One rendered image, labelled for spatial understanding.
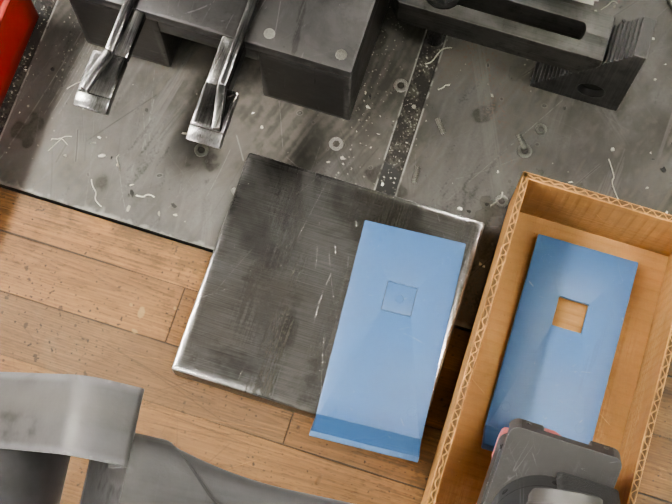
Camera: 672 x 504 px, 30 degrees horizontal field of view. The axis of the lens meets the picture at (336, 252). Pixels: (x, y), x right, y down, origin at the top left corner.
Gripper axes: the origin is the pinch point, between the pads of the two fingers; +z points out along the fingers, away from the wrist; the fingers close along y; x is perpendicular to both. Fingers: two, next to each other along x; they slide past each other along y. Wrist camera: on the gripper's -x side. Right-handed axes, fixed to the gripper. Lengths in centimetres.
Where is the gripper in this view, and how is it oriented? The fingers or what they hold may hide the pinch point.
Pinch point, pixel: (538, 454)
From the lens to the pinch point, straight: 81.6
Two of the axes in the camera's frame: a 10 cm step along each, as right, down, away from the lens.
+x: -9.5, -2.9, 0.7
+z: 1.5, -2.6, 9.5
